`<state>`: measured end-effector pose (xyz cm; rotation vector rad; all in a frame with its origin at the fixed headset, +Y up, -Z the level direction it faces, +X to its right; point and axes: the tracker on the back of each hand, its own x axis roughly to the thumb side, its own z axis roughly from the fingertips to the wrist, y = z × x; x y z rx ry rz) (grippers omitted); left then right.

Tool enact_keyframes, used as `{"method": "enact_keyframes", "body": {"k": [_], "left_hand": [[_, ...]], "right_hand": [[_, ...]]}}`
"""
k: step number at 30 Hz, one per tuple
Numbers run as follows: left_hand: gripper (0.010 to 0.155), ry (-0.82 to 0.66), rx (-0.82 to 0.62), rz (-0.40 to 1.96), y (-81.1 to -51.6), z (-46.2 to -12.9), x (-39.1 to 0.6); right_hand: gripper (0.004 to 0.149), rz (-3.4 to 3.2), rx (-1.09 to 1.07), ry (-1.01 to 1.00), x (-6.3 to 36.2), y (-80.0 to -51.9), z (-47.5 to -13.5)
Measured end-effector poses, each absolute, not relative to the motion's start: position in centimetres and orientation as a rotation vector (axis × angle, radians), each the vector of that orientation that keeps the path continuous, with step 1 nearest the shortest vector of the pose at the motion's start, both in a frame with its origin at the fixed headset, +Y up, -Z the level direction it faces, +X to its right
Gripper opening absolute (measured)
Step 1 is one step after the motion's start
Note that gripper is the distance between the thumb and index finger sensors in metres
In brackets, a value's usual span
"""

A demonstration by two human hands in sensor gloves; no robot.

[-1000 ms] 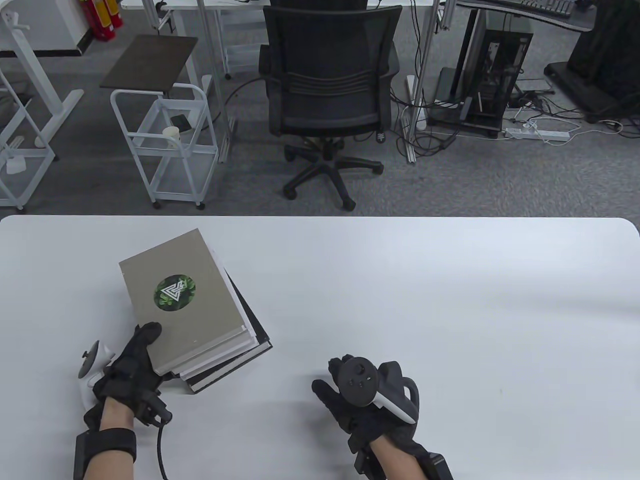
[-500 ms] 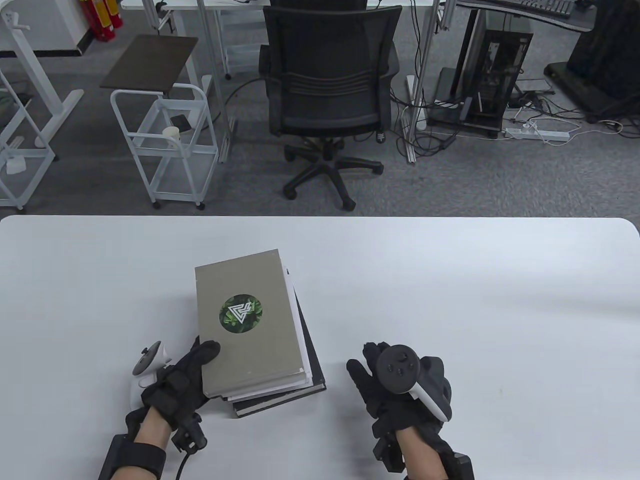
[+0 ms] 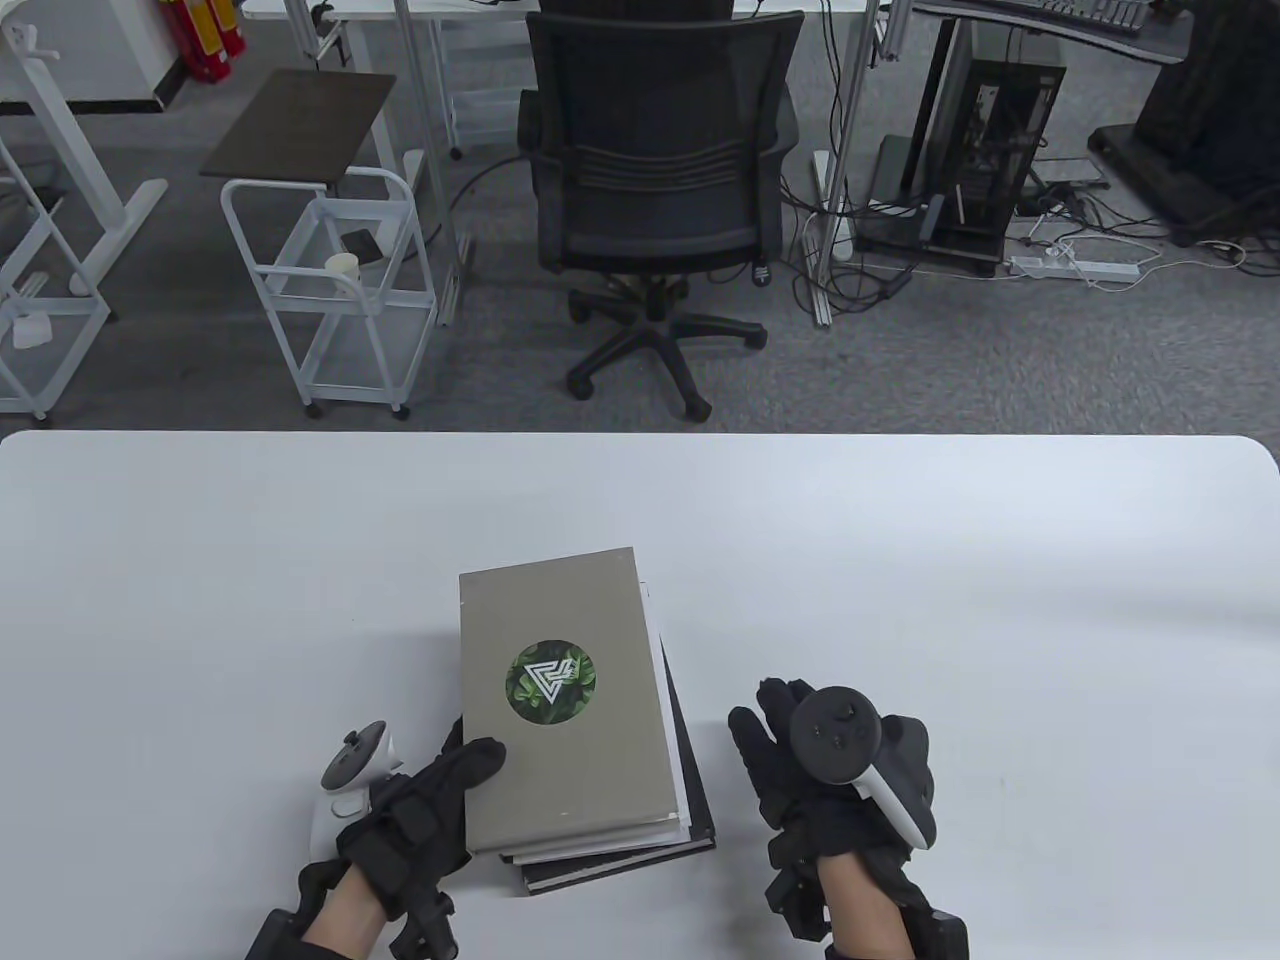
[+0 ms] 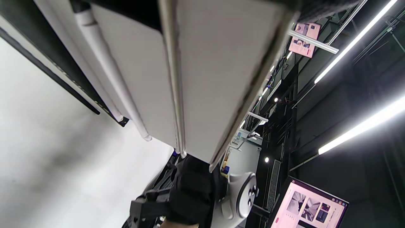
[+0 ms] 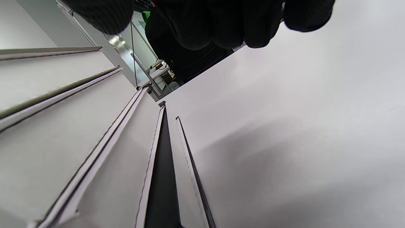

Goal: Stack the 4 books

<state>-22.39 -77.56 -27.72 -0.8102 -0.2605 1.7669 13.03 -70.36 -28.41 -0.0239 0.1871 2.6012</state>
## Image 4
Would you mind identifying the small monitor with pink screen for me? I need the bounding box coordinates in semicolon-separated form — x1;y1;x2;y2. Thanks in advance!
288;22;322;59

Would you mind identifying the thin black bar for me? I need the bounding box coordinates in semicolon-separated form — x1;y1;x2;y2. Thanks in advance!
0;27;101;115

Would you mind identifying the black frame rail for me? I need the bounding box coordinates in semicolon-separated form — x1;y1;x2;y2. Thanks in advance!
0;0;130;128

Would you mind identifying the long ceiling light strip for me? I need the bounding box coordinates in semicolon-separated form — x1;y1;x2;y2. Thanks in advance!
314;0;398;85
318;95;405;155

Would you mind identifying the white desk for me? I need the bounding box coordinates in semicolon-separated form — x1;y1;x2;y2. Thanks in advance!
227;129;264;178

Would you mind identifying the yellow and blue object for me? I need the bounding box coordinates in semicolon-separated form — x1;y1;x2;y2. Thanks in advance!
221;148;231;178

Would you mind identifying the large white board panel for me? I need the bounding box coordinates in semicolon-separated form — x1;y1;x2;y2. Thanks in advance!
33;0;299;173

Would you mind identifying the short aluminium profile bar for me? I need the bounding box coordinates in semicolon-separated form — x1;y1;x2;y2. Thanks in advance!
248;111;269;124

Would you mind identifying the black wrist sensor mount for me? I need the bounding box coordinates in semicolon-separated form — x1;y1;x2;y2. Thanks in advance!
122;158;178;228

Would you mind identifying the large monitor with pink screen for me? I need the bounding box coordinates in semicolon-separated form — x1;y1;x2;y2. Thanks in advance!
270;178;349;228

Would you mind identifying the person's left hand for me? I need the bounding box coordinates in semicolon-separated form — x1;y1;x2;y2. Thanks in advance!
165;155;219;226

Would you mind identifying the person's left forearm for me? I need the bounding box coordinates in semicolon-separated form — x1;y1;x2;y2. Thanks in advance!
160;219;200;228

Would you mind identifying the white headset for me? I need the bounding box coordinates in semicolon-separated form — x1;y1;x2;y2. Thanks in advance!
218;172;259;228

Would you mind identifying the white tube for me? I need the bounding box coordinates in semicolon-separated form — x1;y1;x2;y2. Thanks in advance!
73;9;153;142

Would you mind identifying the long aluminium profile bar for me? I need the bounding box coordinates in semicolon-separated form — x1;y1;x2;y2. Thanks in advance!
287;30;340;54

